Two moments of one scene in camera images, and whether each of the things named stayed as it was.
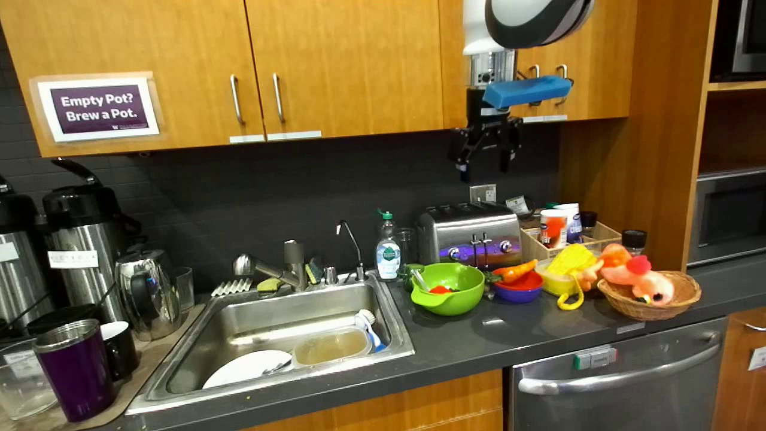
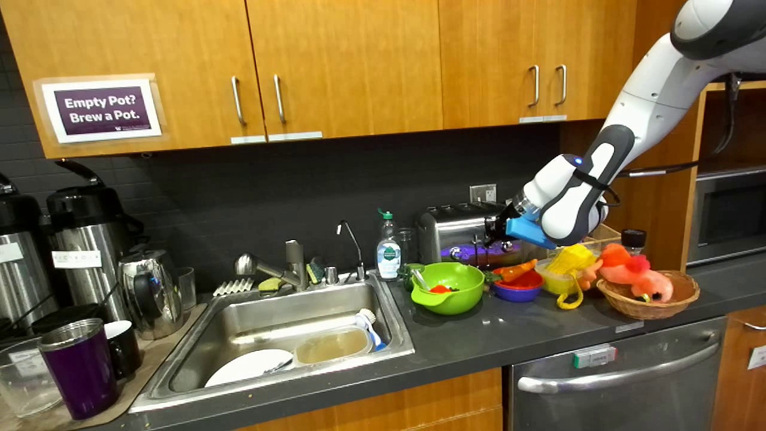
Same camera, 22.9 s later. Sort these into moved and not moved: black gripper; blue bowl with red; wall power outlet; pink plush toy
Moved: black gripper
Not moved: wall power outlet; pink plush toy; blue bowl with red
